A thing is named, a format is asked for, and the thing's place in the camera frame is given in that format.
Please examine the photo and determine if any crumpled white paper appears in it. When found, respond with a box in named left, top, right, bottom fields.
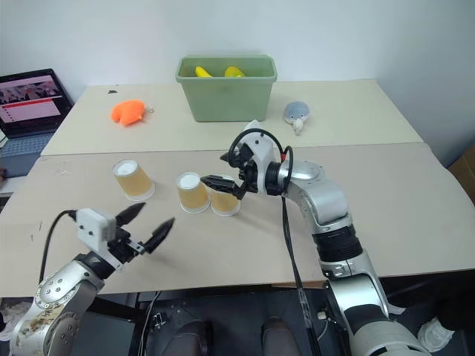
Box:
left=0, top=297, right=35, bottom=341

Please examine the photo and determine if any tan paper cup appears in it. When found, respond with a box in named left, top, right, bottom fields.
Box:
left=209, top=174, right=240, bottom=218
left=175, top=171, right=211, bottom=214
left=111, top=159, right=156, bottom=202

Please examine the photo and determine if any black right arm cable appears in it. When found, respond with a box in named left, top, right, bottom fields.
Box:
left=228, top=131, right=321, bottom=356

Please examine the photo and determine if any blue-grey plush toy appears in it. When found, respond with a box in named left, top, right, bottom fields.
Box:
left=284, top=101, right=313, bottom=136

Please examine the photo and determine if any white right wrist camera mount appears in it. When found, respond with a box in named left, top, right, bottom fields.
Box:
left=240, top=119, right=284, bottom=197

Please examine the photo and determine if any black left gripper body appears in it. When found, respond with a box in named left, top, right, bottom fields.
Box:
left=107, top=226, right=148, bottom=266

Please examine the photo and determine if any dark brown rounded shape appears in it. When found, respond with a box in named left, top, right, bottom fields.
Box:
left=167, top=319, right=215, bottom=356
left=261, top=316, right=298, bottom=356

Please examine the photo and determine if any green plastic bin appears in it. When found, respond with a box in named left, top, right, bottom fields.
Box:
left=175, top=54, right=279, bottom=123

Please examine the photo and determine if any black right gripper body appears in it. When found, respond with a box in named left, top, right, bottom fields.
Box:
left=232, top=142, right=268, bottom=200

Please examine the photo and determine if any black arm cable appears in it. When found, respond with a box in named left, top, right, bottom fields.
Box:
left=38, top=209, right=79, bottom=280
left=228, top=131, right=321, bottom=356

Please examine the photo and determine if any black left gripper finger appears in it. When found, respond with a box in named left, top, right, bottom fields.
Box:
left=142, top=217, right=176, bottom=255
left=114, top=202, right=147, bottom=227

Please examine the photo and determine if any white crumpled bag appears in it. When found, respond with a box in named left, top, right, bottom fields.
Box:
left=416, top=317, right=456, bottom=354

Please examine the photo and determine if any thin white cable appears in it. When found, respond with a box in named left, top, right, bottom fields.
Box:
left=142, top=290, right=163, bottom=356

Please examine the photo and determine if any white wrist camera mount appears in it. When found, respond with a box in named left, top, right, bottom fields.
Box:
left=76, top=208, right=124, bottom=271
left=240, top=119, right=284, bottom=197

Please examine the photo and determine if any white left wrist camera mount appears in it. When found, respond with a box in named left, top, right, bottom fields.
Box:
left=76, top=208, right=124, bottom=271

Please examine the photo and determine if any brown cardboard box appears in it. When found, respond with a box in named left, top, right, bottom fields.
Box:
left=446, top=143, right=475, bottom=209

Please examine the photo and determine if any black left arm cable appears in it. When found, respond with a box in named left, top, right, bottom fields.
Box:
left=38, top=209, right=79, bottom=280

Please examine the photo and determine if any open laptop computer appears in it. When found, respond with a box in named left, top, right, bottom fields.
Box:
left=0, top=67, right=76, bottom=176

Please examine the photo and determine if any orange plush toy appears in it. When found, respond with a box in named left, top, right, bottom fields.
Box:
left=110, top=99, right=147, bottom=128

